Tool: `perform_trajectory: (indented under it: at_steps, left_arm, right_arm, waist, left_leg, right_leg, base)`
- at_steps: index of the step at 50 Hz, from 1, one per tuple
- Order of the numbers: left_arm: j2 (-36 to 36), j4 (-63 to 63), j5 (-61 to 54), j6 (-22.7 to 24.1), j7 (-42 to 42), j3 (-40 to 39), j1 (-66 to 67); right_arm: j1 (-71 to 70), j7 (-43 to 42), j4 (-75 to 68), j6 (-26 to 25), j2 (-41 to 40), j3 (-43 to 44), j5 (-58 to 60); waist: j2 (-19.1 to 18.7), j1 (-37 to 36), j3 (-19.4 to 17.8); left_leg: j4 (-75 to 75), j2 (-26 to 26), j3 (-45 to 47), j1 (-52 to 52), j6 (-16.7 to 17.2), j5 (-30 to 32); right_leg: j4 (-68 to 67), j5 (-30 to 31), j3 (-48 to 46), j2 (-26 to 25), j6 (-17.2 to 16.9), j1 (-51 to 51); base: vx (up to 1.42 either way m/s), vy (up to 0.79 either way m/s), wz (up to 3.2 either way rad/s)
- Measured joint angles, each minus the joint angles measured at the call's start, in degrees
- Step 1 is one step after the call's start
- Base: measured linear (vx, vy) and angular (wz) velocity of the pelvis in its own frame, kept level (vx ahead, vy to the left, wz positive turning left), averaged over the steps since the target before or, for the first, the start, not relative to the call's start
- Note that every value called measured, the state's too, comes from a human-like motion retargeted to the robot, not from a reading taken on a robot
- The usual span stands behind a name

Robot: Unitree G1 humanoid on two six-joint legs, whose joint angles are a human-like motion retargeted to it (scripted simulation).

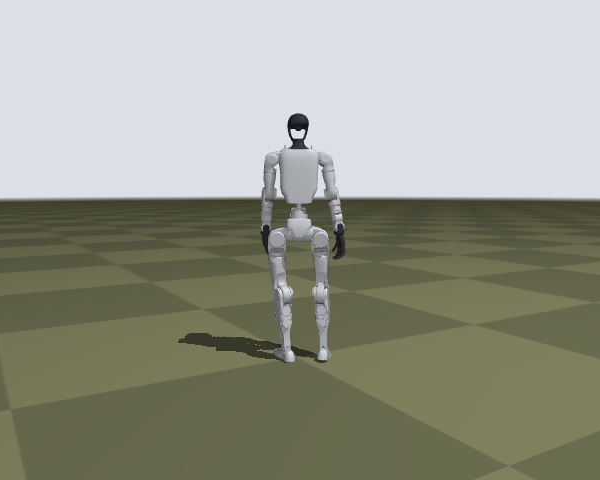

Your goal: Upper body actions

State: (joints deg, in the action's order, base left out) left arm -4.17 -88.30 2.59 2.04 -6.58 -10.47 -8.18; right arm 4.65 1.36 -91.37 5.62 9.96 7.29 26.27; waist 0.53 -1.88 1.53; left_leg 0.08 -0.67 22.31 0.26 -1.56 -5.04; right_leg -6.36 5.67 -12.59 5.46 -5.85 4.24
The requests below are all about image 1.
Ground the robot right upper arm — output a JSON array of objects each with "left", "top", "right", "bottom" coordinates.
[{"left": 317, "top": 151, "right": 337, "bottom": 200}]

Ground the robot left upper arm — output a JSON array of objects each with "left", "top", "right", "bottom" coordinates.
[{"left": 264, "top": 151, "right": 281, "bottom": 200}]

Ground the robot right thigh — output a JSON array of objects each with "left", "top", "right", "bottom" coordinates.
[{"left": 311, "top": 226, "right": 330, "bottom": 303}]

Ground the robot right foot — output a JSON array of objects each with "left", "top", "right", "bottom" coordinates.
[{"left": 317, "top": 346, "right": 332, "bottom": 360}]

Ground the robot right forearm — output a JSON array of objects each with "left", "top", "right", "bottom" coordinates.
[{"left": 328, "top": 187, "right": 345, "bottom": 232}]

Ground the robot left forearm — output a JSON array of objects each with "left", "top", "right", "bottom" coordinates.
[{"left": 260, "top": 188, "right": 274, "bottom": 231}]

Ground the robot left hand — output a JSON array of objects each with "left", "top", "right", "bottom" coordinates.
[{"left": 260, "top": 225, "right": 270, "bottom": 255}]

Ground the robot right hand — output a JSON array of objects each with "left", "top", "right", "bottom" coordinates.
[{"left": 332, "top": 223, "right": 345, "bottom": 260}]

